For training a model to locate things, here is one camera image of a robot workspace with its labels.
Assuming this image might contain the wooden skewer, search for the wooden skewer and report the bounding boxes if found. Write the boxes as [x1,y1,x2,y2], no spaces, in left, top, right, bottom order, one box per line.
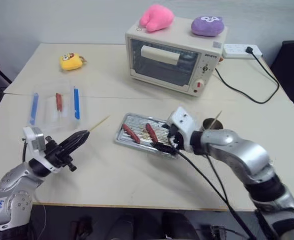
[211,110,223,129]
[88,115,111,132]

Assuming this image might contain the blue box clip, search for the blue box clip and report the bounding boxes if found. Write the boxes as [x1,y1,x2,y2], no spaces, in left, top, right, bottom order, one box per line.
[73,85,81,121]
[30,92,40,125]

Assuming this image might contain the white power strip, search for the white power strip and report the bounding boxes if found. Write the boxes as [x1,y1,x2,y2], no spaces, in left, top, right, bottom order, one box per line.
[222,43,263,60]

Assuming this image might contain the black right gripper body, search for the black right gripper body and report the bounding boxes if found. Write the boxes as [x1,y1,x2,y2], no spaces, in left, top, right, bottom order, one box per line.
[168,124,185,151]

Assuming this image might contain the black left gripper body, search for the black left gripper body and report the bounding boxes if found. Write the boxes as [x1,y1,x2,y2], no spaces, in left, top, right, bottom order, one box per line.
[45,135,78,173]

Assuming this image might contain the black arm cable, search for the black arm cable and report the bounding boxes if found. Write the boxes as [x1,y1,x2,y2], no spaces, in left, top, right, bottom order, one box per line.
[22,141,29,164]
[169,139,257,240]
[205,153,234,211]

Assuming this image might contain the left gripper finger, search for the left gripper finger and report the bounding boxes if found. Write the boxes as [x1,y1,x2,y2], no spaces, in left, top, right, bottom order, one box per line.
[58,130,90,151]
[61,134,90,158]

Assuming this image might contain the metal cup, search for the metal cup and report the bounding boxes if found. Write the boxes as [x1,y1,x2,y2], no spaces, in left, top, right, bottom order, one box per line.
[202,118,224,131]

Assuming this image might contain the pink plush toy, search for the pink plush toy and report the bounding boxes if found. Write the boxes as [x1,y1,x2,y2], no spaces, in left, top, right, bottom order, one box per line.
[139,4,175,33]

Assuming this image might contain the skewered red sausage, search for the skewered red sausage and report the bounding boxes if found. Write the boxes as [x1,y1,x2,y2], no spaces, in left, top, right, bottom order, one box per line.
[53,92,63,119]

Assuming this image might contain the clear plastic box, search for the clear plastic box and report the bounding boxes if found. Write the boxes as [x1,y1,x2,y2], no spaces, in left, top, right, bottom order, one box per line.
[27,77,88,134]

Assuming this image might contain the black oven power cable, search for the black oven power cable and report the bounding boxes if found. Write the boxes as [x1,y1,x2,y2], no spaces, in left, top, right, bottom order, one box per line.
[213,45,280,105]

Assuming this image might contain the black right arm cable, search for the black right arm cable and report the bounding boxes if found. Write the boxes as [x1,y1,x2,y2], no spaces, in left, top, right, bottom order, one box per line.
[205,153,234,211]
[169,139,257,240]

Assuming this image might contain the purple plush toy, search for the purple plush toy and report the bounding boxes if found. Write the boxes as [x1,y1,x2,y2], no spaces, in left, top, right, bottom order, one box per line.
[190,15,225,37]

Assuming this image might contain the cream toaster oven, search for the cream toaster oven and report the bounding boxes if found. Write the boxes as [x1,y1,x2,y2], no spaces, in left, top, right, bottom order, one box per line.
[124,23,228,97]

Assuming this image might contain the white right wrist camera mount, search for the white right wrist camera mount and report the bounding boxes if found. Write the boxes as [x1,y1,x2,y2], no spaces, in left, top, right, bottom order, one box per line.
[166,106,204,153]

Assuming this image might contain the black chair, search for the black chair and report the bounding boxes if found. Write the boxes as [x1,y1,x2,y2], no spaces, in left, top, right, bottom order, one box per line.
[270,39,294,109]

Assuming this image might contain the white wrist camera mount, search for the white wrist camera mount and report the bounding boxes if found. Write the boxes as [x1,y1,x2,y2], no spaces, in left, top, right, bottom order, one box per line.
[23,126,62,175]
[166,106,204,153]

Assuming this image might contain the metal baking tray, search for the metal baking tray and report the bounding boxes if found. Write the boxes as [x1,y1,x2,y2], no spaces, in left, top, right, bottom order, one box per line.
[114,112,185,161]

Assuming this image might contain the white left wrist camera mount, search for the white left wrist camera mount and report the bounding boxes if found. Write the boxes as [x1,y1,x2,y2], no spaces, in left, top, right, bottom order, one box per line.
[23,126,62,175]

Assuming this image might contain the yellow plush toy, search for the yellow plush toy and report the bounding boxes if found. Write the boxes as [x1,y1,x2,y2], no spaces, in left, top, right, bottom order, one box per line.
[59,51,88,72]

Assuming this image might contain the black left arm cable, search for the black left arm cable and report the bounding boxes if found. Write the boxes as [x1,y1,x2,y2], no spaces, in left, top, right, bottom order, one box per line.
[22,141,29,164]

